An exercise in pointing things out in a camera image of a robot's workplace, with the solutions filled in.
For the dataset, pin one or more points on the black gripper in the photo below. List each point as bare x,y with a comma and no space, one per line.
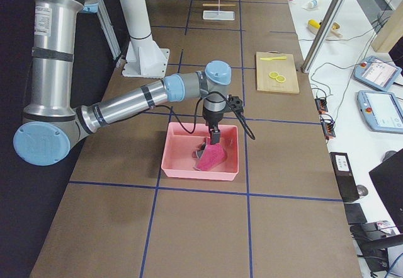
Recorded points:
212,118

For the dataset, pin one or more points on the pink microfibre cloth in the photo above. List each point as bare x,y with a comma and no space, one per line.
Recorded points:
208,155

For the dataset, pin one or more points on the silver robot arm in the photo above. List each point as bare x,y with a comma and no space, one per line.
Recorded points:
51,127

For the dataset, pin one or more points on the pink plastic bin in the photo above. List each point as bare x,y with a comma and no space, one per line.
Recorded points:
183,143

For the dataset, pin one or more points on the rear lemon slice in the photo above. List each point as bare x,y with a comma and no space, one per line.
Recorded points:
273,75

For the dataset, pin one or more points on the lemon slice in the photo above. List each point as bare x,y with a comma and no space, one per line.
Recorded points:
280,79
273,75

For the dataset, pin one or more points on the front lemon slice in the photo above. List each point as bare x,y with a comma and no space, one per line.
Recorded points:
280,79

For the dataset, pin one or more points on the bamboo cutting board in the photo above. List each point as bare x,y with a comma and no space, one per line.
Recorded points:
285,68

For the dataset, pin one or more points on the yellow plastic knife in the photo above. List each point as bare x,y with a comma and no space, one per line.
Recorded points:
278,58

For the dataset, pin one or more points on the upper black orange connector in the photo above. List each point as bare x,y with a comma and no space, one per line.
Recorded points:
321,104

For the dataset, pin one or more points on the black orange connector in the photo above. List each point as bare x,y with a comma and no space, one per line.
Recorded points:
328,124
321,104

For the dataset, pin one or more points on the lower black orange connector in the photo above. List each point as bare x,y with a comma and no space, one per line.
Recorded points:
328,124

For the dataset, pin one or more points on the white towel rack stand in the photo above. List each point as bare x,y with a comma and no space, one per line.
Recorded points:
214,10

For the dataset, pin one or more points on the black box with label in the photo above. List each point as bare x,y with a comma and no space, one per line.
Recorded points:
344,177

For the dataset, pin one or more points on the white plastic bottle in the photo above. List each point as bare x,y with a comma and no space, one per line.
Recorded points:
312,4

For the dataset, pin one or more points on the lower teach pendant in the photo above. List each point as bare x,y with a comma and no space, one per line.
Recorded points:
380,110

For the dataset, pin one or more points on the teach pendant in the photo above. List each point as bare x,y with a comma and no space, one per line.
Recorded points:
380,110
376,73

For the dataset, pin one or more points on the upper teach pendant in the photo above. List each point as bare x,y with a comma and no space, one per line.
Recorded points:
376,73

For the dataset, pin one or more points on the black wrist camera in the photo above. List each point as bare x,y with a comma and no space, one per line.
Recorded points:
235,104

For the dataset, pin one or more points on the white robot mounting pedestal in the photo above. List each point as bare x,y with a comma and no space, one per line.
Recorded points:
144,57

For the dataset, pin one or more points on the aluminium frame post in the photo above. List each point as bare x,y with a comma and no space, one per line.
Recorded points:
321,35

